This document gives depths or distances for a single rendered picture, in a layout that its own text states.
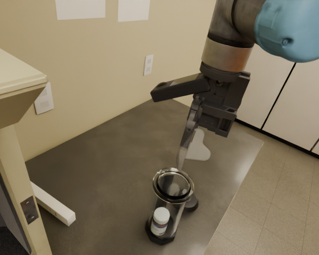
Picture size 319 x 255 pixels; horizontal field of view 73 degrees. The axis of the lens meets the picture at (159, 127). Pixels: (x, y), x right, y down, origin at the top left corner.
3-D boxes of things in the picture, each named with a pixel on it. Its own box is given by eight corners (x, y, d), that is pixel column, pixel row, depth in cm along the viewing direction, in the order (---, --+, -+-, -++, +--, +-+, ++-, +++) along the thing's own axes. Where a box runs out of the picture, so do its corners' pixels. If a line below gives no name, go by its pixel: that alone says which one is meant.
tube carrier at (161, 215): (152, 207, 74) (161, 162, 61) (182, 219, 72) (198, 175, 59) (138, 235, 65) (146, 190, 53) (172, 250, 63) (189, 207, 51)
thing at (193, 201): (176, 189, 82) (179, 178, 79) (199, 199, 80) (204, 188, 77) (168, 209, 75) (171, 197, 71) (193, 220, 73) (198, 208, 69)
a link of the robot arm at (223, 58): (202, 39, 33) (211, 31, 39) (195, 68, 35) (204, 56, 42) (253, 51, 31) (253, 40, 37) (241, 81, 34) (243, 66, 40)
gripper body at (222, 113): (225, 141, 40) (250, 82, 33) (181, 127, 42) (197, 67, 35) (229, 121, 46) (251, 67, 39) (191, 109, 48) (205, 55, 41)
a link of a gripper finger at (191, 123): (186, 149, 39) (202, 102, 39) (178, 145, 39) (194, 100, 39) (188, 147, 43) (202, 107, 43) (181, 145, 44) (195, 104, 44)
